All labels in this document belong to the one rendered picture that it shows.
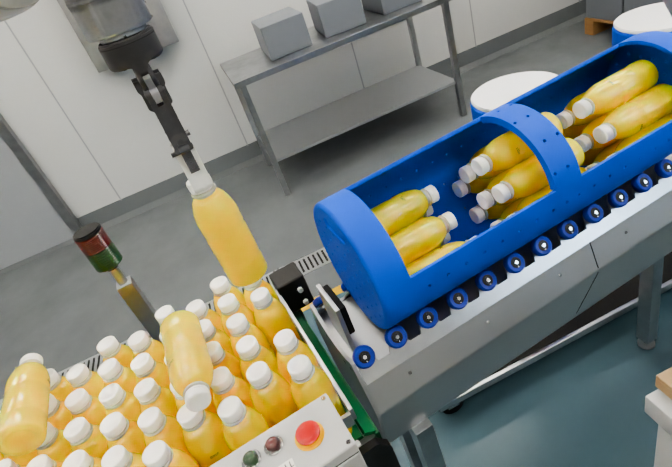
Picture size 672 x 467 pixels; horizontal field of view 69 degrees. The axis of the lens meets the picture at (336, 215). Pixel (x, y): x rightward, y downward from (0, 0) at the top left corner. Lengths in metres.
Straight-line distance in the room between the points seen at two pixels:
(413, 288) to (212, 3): 3.45
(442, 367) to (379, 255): 0.33
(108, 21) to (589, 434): 1.81
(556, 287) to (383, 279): 0.47
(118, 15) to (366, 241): 0.50
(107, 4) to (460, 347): 0.86
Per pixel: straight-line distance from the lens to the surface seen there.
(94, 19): 0.69
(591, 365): 2.14
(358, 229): 0.86
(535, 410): 2.02
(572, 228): 1.18
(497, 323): 1.12
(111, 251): 1.22
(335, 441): 0.74
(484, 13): 4.97
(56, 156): 4.38
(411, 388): 1.06
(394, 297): 0.88
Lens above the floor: 1.70
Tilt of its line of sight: 32 degrees down
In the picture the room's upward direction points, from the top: 20 degrees counter-clockwise
